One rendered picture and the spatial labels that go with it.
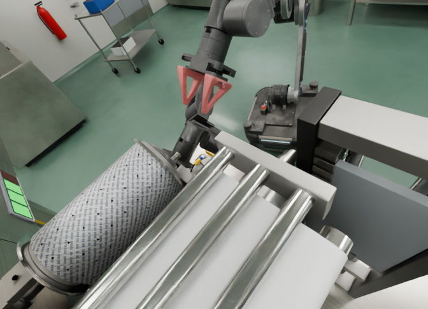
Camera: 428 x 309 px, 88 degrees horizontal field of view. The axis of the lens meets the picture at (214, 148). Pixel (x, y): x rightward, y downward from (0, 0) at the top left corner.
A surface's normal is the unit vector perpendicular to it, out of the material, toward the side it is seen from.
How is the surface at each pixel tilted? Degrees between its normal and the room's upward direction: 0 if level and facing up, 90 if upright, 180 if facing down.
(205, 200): 0
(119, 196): 37
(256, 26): 80
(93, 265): 94
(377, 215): 90
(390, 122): 0
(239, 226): 0
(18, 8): 90
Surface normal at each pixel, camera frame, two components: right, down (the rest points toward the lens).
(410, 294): -0.27, -0.59
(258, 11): 0.56, 0.40
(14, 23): 0.71, 0.41
